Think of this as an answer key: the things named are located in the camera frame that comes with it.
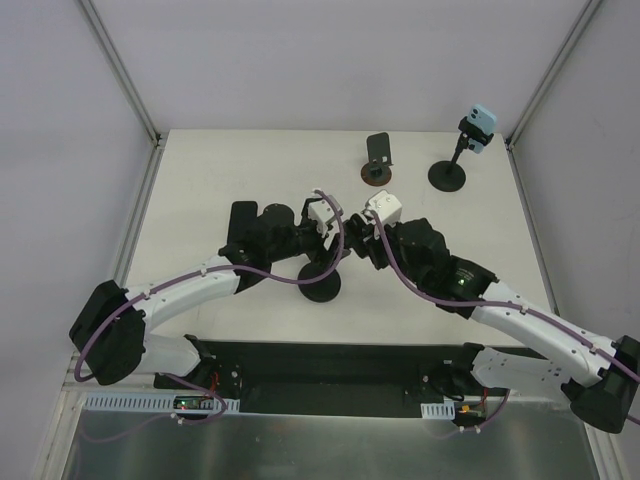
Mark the right aluminium frame post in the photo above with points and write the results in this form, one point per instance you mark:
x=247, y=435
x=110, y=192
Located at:
x=578, y=29

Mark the left white cable duct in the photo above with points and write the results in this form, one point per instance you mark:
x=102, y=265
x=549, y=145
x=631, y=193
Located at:
x=159, y=403

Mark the black tall clamp phone stand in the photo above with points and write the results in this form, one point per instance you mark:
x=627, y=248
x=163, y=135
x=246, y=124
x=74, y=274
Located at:
x=449, y=176

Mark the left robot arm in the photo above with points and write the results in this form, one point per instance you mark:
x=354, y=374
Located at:
x=114, y=333

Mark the light blue phone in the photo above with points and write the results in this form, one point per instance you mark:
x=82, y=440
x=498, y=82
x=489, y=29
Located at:
x=482, y=127

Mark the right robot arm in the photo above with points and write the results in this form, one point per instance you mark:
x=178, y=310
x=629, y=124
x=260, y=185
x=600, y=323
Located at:
x=595, y=376

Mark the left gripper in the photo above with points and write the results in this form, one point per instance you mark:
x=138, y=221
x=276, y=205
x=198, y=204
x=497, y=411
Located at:
x=323, y=245

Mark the aluminium frame post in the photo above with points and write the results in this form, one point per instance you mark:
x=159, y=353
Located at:
x=578, y=29
x=99, y=31

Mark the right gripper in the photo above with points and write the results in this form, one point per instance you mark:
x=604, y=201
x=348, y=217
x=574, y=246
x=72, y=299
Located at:
x=368, y=240

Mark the brown base metal phone stand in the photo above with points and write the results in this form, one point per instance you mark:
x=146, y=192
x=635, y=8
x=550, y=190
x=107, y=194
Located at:
x=376, y=172

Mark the right white cable duct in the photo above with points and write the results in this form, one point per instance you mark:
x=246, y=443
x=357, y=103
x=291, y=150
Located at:
x=438, y=411

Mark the left aluminium frame post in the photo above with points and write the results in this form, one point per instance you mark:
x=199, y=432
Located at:
x=99, y=31

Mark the black round base phone stand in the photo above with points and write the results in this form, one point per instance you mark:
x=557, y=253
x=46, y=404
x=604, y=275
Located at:
x=326, y=289

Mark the black phone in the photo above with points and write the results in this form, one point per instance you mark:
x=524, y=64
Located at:
x=242, y=216

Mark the aluminium front rail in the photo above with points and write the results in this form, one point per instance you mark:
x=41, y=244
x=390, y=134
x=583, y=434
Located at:
x=133, y=381

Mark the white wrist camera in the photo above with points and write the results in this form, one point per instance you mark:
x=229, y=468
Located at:
x=385, y=206
x=324, y=210

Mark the white cable duct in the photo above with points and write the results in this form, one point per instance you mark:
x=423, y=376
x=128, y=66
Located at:
x=159, y=403
x=438, y=411

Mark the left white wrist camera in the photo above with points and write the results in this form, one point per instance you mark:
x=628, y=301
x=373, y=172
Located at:
x=324, y=210

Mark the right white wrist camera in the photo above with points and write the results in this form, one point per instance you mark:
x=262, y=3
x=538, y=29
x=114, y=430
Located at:
x=385, y=206

